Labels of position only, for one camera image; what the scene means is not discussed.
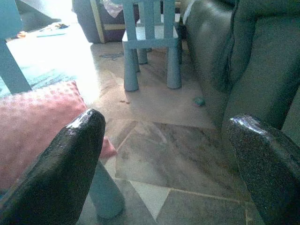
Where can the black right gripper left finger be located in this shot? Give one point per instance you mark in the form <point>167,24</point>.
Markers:
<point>58,175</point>

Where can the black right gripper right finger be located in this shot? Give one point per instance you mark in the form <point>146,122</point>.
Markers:
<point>274,168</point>

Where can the pink dotted plush pillow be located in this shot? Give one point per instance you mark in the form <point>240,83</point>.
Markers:
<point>30,126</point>

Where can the dark green leather sofa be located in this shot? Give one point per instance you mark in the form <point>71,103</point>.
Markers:
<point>257,70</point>

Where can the light blue plastic child chair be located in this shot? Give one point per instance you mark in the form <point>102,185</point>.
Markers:
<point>150,23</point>
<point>106,192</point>

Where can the small green ball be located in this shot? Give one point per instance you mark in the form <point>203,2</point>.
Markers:
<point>199,101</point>

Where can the purple ottoman with beige trim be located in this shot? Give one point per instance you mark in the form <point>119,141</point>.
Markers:
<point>110,23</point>

